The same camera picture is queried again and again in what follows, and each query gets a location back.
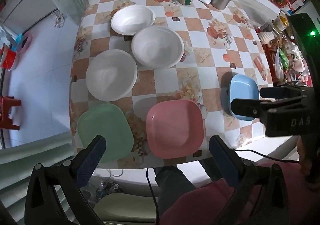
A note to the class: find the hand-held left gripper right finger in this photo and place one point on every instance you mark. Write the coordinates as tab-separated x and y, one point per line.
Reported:
222	160

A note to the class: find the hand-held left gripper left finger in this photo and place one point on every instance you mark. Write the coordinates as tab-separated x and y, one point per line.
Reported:
91	160

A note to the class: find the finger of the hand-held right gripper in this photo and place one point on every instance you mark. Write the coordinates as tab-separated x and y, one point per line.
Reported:
277	92
246	108

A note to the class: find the blue square plate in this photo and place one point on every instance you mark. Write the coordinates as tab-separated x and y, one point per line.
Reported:
243	88

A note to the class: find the green square plate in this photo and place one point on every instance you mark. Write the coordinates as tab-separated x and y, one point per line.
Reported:
105	125

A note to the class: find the pink square plate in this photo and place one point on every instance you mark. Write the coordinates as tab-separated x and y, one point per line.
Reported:
175	127

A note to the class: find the white foam bowl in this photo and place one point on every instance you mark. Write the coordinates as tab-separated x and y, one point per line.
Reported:
111	74
157	47
131	20

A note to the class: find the person's right hand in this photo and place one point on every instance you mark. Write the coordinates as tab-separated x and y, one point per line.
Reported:
304	157

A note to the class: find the cluttered pile of packets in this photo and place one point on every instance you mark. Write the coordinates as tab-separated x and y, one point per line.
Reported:
290	62

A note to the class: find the white ribbed dish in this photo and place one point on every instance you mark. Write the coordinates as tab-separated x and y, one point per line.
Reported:
266	37

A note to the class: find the person's dark trousers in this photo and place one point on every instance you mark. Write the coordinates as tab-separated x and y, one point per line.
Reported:
172	185

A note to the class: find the beige seat cushion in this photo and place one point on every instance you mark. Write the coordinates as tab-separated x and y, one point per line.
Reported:
125	208

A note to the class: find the yellow-lidded jar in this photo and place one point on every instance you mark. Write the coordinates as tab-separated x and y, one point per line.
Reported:
281	23

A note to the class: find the checkered tablecloth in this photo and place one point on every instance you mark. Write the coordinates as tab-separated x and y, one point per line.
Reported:
200	37

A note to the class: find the red plastic stool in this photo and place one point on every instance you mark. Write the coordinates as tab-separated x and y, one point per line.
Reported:
8	112

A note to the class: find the blue plastic scoop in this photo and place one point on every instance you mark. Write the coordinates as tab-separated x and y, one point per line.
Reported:
19	38

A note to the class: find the white cabinet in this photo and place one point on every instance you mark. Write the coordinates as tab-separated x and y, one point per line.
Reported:
27	4

